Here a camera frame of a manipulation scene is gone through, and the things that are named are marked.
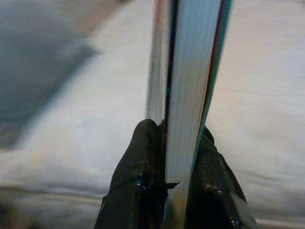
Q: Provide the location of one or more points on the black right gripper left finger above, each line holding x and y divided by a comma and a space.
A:
133, 179

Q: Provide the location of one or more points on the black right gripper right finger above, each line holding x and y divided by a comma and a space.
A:
214, 190

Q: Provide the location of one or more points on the white paged teal book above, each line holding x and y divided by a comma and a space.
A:
190, 71

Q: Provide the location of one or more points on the grey bear pillow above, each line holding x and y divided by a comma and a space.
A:
28, 71

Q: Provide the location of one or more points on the white quilted mattress topper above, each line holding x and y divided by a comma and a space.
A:
262, 95

